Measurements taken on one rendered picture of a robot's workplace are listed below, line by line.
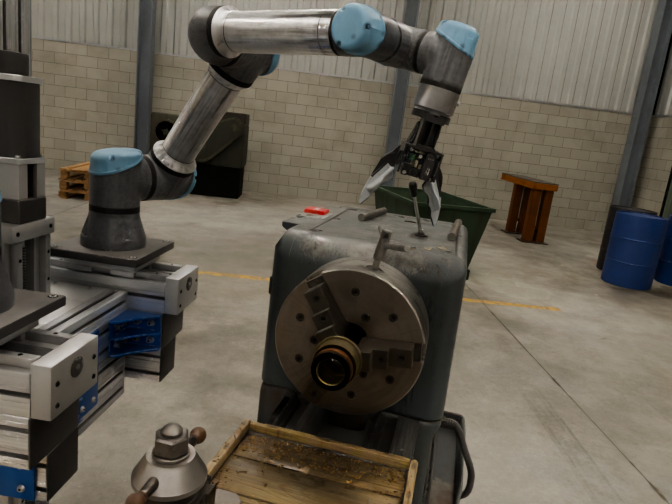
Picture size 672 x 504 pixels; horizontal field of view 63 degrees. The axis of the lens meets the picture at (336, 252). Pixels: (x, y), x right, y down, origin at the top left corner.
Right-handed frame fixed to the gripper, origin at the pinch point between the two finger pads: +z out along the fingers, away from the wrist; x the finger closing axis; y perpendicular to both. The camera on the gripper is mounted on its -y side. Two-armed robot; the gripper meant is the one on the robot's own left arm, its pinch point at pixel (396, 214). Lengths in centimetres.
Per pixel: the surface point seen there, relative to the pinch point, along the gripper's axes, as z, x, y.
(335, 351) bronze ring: 24.5, -4.9, 14.0
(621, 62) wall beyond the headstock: -245, 506, -1040
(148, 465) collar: 23, -26, 55
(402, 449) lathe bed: 47.0, 16.6, 3.5
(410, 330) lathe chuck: 20.7, 9.5, 3.6
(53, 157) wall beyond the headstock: 246, -512, -989
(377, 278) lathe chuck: 13.0, 0.3, 1.3
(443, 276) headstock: 12.0, 16.3, -11.1
